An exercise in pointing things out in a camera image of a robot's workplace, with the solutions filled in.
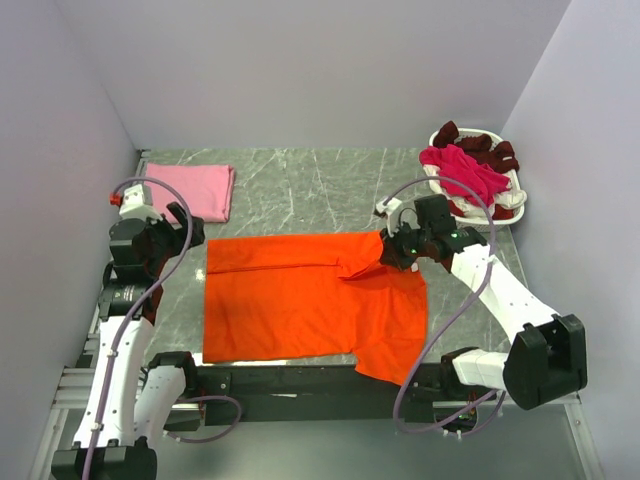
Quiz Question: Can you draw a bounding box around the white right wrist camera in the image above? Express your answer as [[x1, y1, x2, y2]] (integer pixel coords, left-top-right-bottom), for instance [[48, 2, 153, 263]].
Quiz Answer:
[[374, 197, 403, 231]]

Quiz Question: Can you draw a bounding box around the orange t shirt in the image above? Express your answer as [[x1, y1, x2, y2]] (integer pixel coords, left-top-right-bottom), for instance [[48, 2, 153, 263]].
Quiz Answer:
[[202, 232, 428, 385]]

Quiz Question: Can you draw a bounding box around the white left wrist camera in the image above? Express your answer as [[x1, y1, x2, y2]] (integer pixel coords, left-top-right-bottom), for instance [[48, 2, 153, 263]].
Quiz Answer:
[[109, 184, 162, 221]]

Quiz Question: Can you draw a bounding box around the folded pink t shirt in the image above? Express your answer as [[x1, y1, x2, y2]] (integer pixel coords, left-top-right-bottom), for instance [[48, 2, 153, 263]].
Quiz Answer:
[[145, 163, 236, 223]]

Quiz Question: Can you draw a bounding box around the dark red t shirt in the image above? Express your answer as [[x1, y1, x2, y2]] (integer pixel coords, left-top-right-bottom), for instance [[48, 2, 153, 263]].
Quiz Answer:
[[429, 121, 520, 174]]

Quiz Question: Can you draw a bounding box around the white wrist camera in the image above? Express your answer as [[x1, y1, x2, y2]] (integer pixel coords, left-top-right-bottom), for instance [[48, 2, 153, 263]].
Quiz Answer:
[[109, 184, 162, 221], [374, 197, 403, 231]]

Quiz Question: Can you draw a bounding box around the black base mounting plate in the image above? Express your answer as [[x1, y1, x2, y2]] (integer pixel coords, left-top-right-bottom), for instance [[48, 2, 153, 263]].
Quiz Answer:
[[188, 363, 489, 426]]

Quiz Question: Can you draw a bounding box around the aluminium frame rail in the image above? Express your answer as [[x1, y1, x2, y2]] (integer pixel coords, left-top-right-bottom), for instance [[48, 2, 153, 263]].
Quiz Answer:
[[51, 365, 582, 409]]

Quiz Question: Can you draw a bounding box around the white laundry basket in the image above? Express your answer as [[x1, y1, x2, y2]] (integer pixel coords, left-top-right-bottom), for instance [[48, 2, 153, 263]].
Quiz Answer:
[[419, 121, 527, 232]]

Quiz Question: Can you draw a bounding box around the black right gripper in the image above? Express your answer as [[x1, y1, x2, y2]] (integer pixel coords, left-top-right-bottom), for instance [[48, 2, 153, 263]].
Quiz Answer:
[[380, 218, 432, 272]]

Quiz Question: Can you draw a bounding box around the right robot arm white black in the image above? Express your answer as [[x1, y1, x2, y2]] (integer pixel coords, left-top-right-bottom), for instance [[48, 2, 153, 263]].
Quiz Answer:
[[376, 195, 588, 410]]

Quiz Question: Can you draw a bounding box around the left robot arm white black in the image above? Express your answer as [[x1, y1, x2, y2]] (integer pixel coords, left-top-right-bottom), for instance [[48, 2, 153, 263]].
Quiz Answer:
[[51, 202, 205, 479]]

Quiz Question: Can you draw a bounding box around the magenta t shirt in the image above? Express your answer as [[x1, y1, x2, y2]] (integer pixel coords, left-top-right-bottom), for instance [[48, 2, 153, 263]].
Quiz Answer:
[[419, 145, 510, 207]]

